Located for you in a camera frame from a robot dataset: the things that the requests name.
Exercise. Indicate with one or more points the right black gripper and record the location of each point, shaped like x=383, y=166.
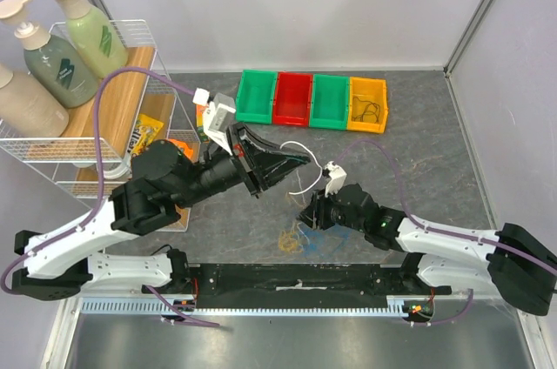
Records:
x=318, y=212

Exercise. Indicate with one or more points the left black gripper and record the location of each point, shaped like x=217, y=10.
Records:
x=260, y=162

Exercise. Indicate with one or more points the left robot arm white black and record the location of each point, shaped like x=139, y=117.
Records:
x=62, y=263

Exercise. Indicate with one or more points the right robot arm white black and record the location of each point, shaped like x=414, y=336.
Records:
x=509, y=261

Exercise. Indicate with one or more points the left green bin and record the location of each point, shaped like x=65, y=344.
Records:
x=254, y=100

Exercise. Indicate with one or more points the green bin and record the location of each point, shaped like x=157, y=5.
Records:
x=254, y=100
x=330, y=102

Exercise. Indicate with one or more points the red bin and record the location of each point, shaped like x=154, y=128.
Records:
x=292, y=99

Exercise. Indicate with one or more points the yellow green small box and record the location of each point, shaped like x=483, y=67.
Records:
x=200, y=123

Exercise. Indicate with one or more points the yellow bin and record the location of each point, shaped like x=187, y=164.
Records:
x=368, y=108

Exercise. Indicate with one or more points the orange toy package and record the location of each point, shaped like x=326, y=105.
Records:
x=182, y=224

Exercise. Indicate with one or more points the yellow candy bag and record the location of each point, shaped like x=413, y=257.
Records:
x=145, y=130

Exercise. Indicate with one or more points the white tape roll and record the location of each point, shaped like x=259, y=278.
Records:
x=119, y=171

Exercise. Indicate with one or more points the light green pump bottle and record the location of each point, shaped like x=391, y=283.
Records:
x=94, y=36

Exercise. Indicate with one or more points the dark green pump bottle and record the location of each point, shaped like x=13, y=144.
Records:
x=56, y=65

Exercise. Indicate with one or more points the beige pump bottle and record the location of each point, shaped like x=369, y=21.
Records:
x=26, y=105

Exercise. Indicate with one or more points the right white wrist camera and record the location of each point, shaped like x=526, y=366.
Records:
x=336, y=176

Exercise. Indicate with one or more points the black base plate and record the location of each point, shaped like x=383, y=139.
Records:
x=300, y=284

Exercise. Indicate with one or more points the white wire shelf rack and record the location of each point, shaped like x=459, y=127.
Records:
x=68, y=161

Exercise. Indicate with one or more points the slotted cable duct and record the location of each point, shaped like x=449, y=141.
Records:
x=127, y=306

